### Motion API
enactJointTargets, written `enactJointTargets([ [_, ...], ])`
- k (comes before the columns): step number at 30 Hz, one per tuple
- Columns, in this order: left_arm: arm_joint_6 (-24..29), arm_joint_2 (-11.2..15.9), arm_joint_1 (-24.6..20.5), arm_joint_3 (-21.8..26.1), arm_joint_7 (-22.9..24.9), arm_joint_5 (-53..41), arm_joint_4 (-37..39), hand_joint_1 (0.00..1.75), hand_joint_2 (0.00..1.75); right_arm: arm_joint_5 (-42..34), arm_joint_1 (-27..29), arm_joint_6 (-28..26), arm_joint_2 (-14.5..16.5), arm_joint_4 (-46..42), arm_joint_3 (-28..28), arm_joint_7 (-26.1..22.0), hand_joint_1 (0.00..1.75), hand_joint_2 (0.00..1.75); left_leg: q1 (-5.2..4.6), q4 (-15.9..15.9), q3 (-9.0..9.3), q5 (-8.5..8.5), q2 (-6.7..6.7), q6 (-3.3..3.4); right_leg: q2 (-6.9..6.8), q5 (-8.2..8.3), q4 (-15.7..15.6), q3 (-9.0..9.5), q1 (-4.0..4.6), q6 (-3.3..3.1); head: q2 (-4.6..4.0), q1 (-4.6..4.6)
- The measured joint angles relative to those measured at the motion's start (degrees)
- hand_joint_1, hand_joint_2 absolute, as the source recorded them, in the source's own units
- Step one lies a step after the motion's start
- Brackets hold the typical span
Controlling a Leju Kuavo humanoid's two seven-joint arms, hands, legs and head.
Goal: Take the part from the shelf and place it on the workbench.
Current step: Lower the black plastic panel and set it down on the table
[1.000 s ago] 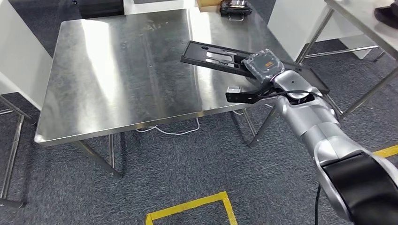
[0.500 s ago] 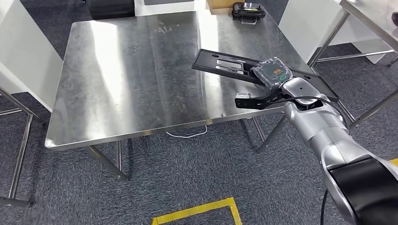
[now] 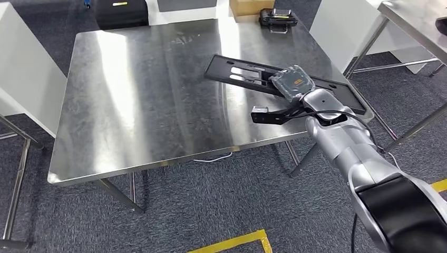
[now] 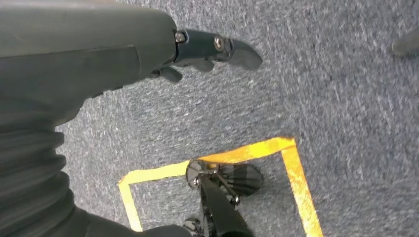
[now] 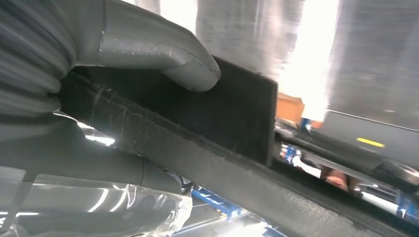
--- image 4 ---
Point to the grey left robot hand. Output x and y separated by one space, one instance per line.
82 49

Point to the stainless steel workbench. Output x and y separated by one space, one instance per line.
407 44

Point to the yellow floor tape square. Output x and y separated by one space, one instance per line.
248 151

